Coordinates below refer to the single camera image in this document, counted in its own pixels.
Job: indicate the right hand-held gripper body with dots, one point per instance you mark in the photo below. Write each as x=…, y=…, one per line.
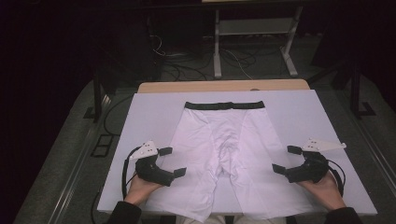
x=308, y=169

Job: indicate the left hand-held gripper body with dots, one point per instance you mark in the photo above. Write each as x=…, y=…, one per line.
x=149, y=169

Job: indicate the white shorts with black waistband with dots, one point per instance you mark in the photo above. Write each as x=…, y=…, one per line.
x=224, y=149

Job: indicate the person's left hand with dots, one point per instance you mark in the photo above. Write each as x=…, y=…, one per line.
x=140, y=189

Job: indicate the person's right hand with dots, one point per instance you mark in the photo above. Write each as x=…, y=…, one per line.
x=323, y=193

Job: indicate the white board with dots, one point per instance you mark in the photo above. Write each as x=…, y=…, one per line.
x=149, y=118

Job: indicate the black metal stand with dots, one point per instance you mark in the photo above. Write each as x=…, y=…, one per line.
x=97, y=93
x=355, y=93

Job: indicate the wooden table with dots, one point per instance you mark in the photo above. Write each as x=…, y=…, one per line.
x=218, y=85

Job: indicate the white metal stand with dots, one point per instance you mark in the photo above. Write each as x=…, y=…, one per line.
x=255, y=26

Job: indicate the black floor outlet frame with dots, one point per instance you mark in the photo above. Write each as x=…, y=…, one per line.
x=102, y=145

